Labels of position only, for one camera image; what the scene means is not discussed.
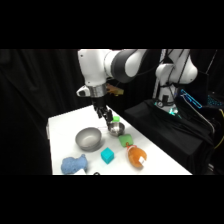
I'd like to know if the small green light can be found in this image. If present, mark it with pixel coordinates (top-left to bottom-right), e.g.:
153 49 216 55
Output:
167 107 180 118

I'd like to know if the yellowish wrist camera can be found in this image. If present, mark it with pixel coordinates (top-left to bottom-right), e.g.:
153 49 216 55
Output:
106 83 125 97

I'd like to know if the blue lit screen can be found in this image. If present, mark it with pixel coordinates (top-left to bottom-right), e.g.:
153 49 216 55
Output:
179 88 205 110

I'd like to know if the orange plush toy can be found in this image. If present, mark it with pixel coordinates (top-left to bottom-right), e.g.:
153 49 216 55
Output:
126 143 149 169

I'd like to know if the grey bowl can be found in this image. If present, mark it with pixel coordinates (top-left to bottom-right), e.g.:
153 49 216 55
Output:
74 126 103 151

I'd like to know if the black robot stand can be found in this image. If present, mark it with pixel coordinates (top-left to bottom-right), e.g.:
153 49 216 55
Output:
123 98 215 176

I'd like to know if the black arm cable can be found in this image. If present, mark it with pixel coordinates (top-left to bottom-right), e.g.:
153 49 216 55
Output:
143 56 166 78

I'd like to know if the blue cube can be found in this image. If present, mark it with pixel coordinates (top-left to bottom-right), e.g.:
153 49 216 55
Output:
100 147 116 165

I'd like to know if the green soft block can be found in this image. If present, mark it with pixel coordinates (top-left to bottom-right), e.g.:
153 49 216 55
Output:
118 133 135 149

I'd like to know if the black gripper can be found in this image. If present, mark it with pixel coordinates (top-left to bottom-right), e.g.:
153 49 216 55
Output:
91 95 114 126

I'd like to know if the yellow cable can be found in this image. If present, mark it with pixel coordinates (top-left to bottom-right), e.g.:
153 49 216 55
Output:
213 108 224 152

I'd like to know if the small shiny metal bowl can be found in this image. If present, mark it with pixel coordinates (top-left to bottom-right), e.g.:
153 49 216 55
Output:
107 121 127 137

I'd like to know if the black curtain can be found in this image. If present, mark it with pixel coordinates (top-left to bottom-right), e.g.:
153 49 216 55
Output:
0 49 224 176

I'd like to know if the blue plush toy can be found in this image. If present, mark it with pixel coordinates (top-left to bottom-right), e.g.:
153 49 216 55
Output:
60 153 90 176

